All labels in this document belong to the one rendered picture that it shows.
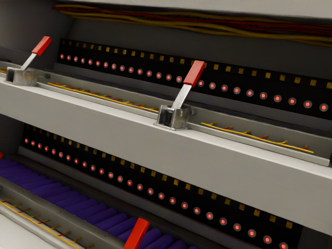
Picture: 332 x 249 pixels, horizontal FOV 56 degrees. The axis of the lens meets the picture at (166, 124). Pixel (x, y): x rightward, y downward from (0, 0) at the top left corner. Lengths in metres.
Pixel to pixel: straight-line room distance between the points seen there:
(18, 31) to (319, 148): 0.58
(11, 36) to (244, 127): 0.50
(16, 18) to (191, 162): 0.50
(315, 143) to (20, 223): 0.38
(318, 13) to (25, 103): 0.37
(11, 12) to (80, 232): 0.44
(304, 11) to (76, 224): 0.37
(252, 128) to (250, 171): 0.09
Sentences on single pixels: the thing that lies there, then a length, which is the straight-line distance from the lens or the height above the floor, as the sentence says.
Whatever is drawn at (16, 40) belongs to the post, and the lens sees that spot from 0.70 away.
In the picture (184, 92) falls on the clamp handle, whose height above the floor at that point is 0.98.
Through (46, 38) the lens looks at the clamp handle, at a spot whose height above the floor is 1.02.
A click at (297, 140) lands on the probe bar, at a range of 0.36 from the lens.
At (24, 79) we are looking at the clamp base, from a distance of 0.51.
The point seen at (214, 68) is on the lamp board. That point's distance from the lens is 0.51.
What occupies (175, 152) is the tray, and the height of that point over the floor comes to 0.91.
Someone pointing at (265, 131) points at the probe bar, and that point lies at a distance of 0.36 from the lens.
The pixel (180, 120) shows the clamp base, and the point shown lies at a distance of 0.34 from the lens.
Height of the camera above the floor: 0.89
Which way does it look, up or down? 8 degrees up
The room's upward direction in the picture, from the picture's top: 20 degrees clockwise
